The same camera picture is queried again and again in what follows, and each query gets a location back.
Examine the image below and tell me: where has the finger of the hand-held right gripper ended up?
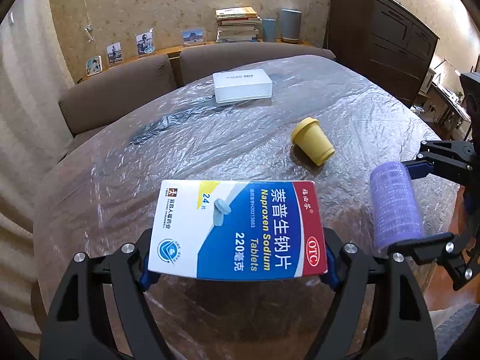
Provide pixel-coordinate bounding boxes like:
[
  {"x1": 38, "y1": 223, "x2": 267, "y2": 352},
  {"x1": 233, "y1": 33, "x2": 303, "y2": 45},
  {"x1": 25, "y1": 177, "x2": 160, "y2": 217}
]
[
  {"x1": 401, "y1": 140, "x2": 475, "y2": 181},
  {"x1": 386, "y1": 221, "x2": 480, "y2": 291}
]

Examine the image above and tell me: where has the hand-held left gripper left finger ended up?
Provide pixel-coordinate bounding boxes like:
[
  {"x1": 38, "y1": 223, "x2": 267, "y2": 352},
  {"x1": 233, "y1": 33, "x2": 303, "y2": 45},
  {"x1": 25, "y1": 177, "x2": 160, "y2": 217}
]
[{"x1": 39, "y1": 229, "x2": 166, "y2": 360}]

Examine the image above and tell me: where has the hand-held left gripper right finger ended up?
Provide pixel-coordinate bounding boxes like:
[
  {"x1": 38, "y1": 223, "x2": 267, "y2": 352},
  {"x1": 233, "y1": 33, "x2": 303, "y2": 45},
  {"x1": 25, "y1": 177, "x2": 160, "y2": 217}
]
[{"x1": 311, "y1": 227, "x2": 439, "y2": 360}]

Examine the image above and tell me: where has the purple roll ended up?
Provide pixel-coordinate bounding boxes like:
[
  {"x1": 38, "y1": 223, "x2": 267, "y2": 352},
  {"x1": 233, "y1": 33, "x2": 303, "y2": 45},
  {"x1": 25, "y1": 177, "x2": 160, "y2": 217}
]
[{"x1": 369, "y1": 160, "x2": 425, "y2": 250}]

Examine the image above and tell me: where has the white blue red medicine box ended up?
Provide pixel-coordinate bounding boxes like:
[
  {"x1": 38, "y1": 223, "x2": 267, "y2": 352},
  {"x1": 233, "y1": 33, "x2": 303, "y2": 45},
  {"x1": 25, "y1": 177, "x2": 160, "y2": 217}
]
[{"x1": 147, "y1": 179, "x2": 328, "y2": 280}]

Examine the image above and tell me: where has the cluttered work table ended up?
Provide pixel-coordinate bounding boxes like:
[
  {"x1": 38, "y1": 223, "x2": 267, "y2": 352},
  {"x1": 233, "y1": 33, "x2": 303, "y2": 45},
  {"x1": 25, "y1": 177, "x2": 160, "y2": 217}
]
[{"x1": 414, "y1": 67, "x2": 472, "y2": 139}]

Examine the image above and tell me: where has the dark wooden cabinet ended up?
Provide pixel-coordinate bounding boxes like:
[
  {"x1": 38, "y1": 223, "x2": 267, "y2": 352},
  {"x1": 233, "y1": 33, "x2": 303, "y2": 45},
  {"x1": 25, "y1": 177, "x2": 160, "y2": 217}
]
[{"x1": 324, "y1": 0, "x2": 440, "y2": 107}]

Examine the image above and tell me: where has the yellow plastic cup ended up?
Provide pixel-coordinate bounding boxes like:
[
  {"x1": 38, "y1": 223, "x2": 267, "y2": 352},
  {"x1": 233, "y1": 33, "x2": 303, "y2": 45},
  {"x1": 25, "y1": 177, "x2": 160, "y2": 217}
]
[{"x1": 291, "y1": 117, "x2": 335, "y2": 167}]

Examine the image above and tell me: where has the clear plastic table cover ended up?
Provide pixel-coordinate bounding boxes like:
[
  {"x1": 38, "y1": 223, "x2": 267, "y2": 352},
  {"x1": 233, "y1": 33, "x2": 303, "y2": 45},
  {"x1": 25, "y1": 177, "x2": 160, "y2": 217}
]
[{"x1": 33, "y1": 54, "x2": 462, "y2": 360}]

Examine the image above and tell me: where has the dark crumpled plastic film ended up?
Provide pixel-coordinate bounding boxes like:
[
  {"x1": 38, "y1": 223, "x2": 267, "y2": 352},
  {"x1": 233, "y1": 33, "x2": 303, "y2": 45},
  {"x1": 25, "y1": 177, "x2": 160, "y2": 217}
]
[{"x1": 129, "y1": 114, "x2": 177, "y2": 147}]

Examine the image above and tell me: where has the large grey-blue cylinder container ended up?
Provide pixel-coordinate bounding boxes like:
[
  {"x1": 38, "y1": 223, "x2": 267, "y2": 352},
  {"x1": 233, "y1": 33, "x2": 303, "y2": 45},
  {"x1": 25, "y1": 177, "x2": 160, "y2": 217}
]
[{"x1": 279, "y1": 8, "x2": 302, "y2": 44}]

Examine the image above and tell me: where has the white plastic box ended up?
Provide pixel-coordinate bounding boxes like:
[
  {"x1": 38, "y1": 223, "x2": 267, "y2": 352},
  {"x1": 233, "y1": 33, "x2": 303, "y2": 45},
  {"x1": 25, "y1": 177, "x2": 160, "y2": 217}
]
[{"x1": 212, "y1": 68, "x2": 273, "y2": 104}]

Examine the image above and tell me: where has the brown fabric sofa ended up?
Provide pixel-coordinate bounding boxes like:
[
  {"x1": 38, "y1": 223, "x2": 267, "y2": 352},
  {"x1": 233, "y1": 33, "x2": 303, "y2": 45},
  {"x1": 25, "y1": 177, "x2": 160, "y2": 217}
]
[{"x1": 58, "y1": 41, "x2": 336, "y2": 139}]

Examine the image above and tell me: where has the beige patterned curtain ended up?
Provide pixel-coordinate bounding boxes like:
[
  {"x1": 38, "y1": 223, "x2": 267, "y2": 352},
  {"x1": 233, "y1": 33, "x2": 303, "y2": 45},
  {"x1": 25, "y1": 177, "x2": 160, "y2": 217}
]
[{"x1": 0, "y1": 7, "x2": 76, "y2": 334}]

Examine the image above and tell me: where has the small grey-blue cylinder container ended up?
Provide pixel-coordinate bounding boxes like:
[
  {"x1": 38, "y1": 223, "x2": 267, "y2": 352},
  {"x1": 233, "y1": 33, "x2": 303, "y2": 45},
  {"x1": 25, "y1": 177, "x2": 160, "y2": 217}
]
[{"x1": 262, "y1": 18, "x2": 278, "y2": 43}]

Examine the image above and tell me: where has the stack of books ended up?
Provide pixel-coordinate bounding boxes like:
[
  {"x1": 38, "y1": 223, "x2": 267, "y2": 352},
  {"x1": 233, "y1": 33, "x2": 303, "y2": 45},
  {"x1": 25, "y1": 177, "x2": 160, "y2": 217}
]
[{"x1": 215, "y1": 7, "x2": 263, "y2": 44}]

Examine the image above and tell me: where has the photo frame with teal border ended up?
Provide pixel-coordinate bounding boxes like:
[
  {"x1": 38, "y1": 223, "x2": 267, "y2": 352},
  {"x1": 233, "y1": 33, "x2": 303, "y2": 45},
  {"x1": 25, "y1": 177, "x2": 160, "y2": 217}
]
[{"x1": 85, "y1": 55, "x2": 103, "y2": 76}]

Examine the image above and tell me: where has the photo frame with standing figure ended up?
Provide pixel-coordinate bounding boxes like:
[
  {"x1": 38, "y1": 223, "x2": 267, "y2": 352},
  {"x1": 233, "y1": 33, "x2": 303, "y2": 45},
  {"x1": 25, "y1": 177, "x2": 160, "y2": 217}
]
[{"x1": 106, "y1": 42, "x2": 124, "y2": 67}]

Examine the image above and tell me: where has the photo frame with blue label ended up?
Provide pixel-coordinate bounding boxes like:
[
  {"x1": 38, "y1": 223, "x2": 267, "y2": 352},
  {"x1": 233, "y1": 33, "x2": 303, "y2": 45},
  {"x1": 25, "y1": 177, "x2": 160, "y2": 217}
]
[{"x1": 135, "y1": 29, "x2": 155, "y2": 57}]

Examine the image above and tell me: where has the photo frame with building picture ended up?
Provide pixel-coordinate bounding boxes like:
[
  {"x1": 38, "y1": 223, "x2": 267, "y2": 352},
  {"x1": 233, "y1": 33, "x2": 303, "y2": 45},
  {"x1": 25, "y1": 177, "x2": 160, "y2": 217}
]
[{"x1": 182, "y1": 27, "x2": 206, "y2": 47}]

